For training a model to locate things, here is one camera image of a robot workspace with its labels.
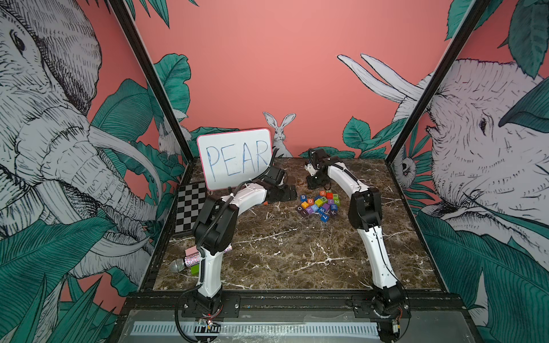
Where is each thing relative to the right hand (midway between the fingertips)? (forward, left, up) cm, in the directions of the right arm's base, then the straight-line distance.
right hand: (309, 182), depth 107 cm
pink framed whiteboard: (+5, +38, +12) cm, 40 cm away
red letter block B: (-7, -10, -2) cm, 12 cm away
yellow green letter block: (-12, -4, -1) cm, 12 cm away
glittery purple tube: (-42, +52, +2) cm, 68 cm away
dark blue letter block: (-19, -6, -3) cm, 20 cm away
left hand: (-11, +10, +5) cm, 15 cm away
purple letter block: (-16, +5, -2) cm, 17 cm away
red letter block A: (-28, +19, +23) cm, 41 cm away
